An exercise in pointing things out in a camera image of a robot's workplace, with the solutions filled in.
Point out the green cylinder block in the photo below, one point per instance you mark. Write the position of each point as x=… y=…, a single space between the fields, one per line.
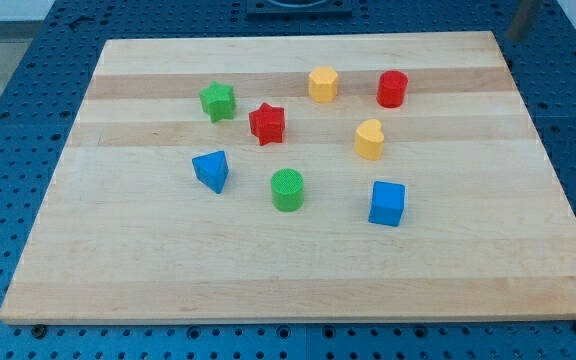
x=287 y=189

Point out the red star block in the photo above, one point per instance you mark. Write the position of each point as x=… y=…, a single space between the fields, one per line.
x=267 y=124

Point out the blue triangle block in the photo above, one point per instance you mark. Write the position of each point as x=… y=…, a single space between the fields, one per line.
x=212 y=170

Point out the large wooden board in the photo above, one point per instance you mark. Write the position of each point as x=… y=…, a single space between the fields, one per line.
x=127 y=234

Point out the yellow heart block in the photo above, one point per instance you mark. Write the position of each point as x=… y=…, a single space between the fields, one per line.
x=369 y=139

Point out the blue cube block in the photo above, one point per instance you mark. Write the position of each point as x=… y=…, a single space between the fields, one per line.
x=387 y=203

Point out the yellow hexagon block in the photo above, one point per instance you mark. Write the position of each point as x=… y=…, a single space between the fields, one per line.
x=323 y=84

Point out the green star block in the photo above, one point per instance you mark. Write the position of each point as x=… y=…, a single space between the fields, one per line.
x=218 y=101

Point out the red cylinder block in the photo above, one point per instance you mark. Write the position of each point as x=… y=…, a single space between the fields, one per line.
x=392 y=88

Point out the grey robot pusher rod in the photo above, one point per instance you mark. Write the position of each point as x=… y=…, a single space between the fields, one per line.
x=523 y=20

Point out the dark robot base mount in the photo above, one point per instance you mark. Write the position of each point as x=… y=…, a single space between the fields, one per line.
x=299 y=8

